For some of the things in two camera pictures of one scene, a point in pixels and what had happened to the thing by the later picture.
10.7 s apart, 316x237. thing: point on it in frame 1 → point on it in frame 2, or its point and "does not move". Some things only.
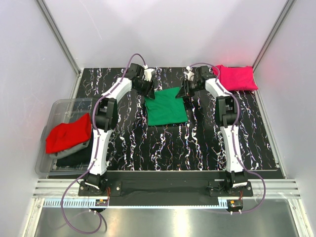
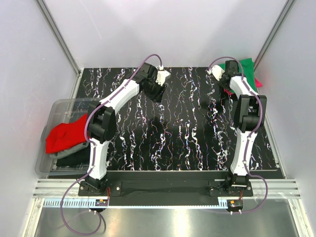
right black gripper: (184, 91) → (220, 81)
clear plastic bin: (62, 111) does not move
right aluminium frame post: (285, 12) does not move
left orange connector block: (99, 202) does not move
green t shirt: (166, 108) → (246, 68)
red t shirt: (64, 137) does not move
